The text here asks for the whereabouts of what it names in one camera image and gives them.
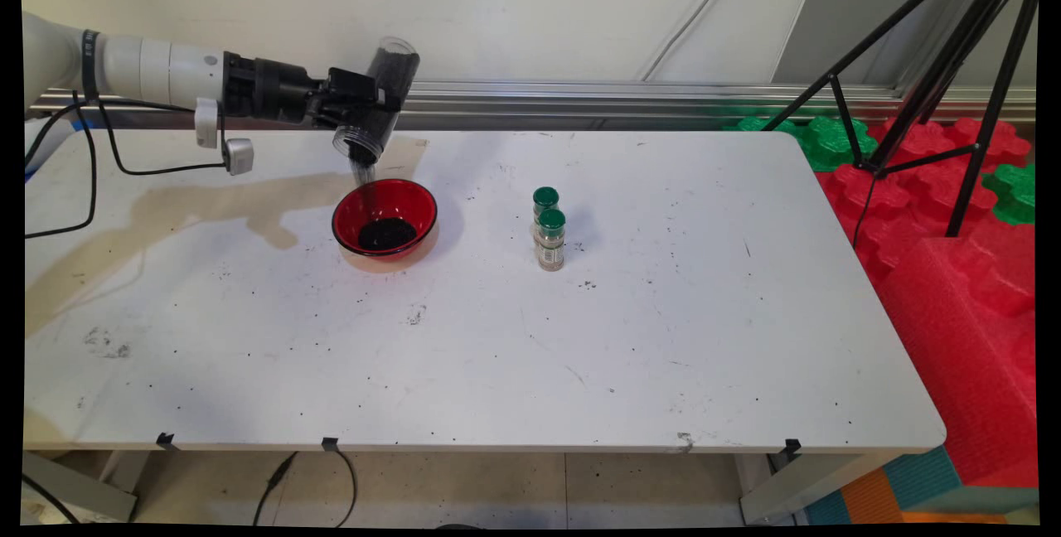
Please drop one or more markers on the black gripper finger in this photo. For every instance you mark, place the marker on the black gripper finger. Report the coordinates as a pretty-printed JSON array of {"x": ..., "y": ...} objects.
[
  {"x": 365, "y": 118},
  {"x": 352, "y": 85}
]

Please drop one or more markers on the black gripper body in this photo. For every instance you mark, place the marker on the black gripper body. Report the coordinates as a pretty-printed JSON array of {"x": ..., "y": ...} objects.
[{"x": 278, "y": 89}]

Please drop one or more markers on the clear plastic jar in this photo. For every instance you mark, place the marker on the clear plastic jar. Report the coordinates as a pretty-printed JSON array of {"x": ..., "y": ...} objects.
[{"x": 396, "y": 65}]

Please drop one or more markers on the black seeds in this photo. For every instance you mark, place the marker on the black seeds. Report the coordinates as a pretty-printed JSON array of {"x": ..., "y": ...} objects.
[{"x": 385, "y": 234}]

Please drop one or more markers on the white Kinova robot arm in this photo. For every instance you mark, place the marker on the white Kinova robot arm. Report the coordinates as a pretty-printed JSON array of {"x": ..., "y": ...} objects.
[{"x": 149, "y": 69}]

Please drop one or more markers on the red bowl with black rim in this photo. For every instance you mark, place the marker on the red bowl with black rim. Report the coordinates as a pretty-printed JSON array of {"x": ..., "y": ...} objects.
[{"x": 414, "y": 205}]

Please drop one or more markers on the short green-capped spice bottle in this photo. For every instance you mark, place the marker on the short green-capped spice bottle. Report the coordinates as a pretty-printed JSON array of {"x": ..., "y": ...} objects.
[{"x": 545, "y": 198}]

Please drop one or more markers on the tall green-capped spice bottle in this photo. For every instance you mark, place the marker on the tall green-capped spice bottle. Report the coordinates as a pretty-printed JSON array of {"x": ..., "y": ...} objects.
[{"x": 550, "y": 243}]

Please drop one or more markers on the black table edge clip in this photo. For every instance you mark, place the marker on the black table edge clip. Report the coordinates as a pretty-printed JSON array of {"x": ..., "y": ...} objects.
[
  {"x": 166, "y": 440},
  {"x": 792, "y": 447},
  {"x": 331, "y": 443}
]

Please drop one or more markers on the green foam block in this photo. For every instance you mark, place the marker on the green foam block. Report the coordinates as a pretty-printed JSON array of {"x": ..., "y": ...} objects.
[
  {"x": 829, "y": 147},
  {"x": 1011, "y": 193},
  {"x": 767, "y": 124}
]

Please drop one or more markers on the grey metal table leg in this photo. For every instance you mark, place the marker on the grey metal table leg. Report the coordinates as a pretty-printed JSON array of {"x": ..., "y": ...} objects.
[
  {"x": 75, "y": 487},
  {"x": 796, "y": 491}
]

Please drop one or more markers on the red foam puzzle mat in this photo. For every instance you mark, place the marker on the red foam puzzle mat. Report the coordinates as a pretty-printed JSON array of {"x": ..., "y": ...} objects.
[{"x": 903, "y": 189}]

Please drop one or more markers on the black tripod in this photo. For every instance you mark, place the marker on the black tripod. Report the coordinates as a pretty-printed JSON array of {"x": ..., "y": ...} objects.
[{"x": 953, "y": 65}]

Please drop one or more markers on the orange foam floor mat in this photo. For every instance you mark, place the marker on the orange foam floor mat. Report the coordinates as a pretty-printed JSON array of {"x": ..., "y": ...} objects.
[{"x": 879, "y": 500}]

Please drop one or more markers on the large red foam block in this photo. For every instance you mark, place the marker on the large red foam block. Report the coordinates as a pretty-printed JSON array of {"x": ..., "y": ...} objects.
[{"x": 961, "y": 355}]

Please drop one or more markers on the teal foam floor mat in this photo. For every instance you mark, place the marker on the teal foam floor mat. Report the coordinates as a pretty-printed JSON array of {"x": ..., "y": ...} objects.
[{"x": 920, "y": 479}]

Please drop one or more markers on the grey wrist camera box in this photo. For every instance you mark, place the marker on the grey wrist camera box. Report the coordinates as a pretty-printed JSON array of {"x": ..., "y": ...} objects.
[{"x": 239, "y": 156}]

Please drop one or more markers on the aluminium wall rail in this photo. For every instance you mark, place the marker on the aluminium wall rail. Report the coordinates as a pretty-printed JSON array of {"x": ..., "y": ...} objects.
[{"x": 663, "y": 98}]

